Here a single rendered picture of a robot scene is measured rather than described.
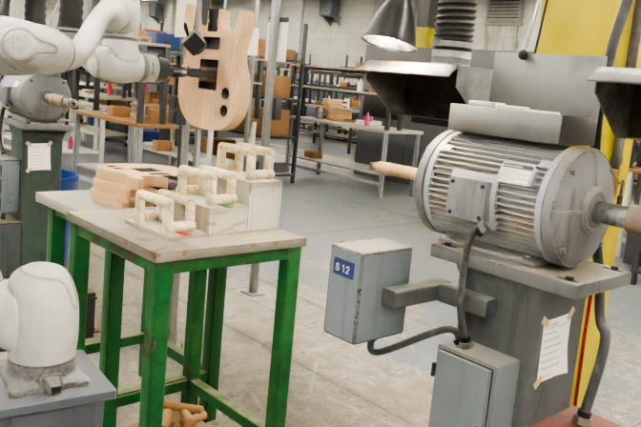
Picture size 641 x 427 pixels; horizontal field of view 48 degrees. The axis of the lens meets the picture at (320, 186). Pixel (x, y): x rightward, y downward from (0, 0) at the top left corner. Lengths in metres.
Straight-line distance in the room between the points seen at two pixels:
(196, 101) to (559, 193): 1.40
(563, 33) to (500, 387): 1.43
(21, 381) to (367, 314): 0.81
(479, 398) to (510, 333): 0.16
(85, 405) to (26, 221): 2.23
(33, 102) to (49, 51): 2.16
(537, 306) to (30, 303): 1.10
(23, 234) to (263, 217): 1.77
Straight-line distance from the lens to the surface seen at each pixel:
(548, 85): 1.72
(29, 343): 1.80
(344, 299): 1.55
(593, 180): 1.57
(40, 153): 3.92
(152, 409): 2.32
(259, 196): 2.48
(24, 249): 4.00
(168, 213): 2.31
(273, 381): 2.61
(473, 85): 1.81
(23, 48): 1.68
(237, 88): 2.33
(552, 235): 1.50
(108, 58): 2.22
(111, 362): 2.86
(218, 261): 2.28
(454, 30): 1.85
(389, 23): 1.76
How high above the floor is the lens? 1.46
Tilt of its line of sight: 8 degrees down
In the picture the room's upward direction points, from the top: 5 degrees clockwise
